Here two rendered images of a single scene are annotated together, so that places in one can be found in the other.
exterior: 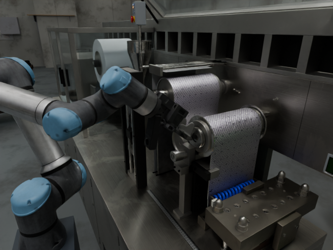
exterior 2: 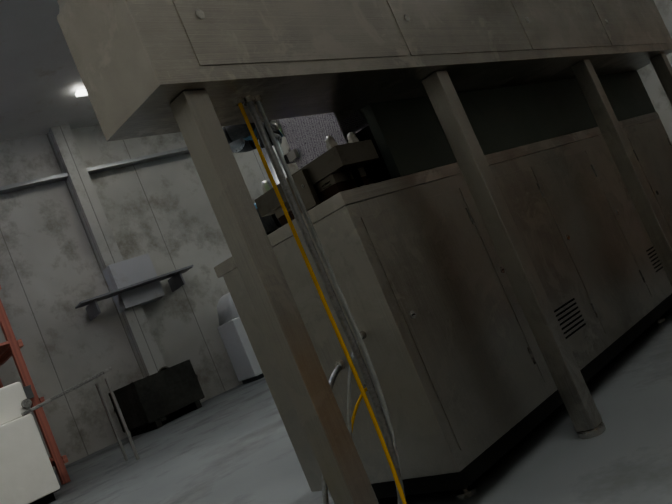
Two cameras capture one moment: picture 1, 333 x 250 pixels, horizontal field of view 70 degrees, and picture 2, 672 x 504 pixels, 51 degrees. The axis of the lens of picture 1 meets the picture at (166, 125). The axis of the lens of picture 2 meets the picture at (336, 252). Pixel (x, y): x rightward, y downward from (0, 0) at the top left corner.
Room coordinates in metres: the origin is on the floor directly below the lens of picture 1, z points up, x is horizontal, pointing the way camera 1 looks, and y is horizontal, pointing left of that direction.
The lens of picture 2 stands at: (0.09, -2.36, 0.63)
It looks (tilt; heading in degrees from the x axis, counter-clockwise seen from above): 4 degrees up; 75
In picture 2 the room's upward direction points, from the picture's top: 23 degrees counter-clockwise
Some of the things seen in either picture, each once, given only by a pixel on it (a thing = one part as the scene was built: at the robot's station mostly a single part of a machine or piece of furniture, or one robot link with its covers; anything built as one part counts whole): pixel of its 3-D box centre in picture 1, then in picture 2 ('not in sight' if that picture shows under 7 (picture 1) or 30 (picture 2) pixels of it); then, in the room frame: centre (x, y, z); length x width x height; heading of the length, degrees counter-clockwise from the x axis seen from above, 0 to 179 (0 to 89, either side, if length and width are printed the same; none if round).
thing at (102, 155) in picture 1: (122, 133); (486, 176); (1.57, 0.33, 0.88); 2.52 x 0.66 x 0.04; 30
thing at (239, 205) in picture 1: (262, 208); (314, 179); (0.67, -0.35, 1.00); 0.40 x 0.16 x 0.06; 120
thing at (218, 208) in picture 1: (218, 205); not in sight; (0.63, -0.17, 1.05); 0.04 x 0.04 x 0.04
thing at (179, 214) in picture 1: (183, 182); not in sight; (0.75, -0.06, 1.05); 0.06 x 0.05 x 0.31; 120
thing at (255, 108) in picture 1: (250, 122); not in sight; (0.87, -0.33, 1.25); 0.15 x 0.01 x 0.15; 30
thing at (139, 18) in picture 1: (137, 13); not in sight; (1.23, 0.14, 1.66); 0.07 x 0.07 x 0.10; 18
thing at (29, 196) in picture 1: (35, 203); (261, 218); (0.62, 0.43, 1.07); 0.13 x 0.12 x 0.14; 159
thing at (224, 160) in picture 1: (233, 168); (318, 146); (0.75, -0.25, 1.11); 0.23 x 0.01 x 0.18; 120
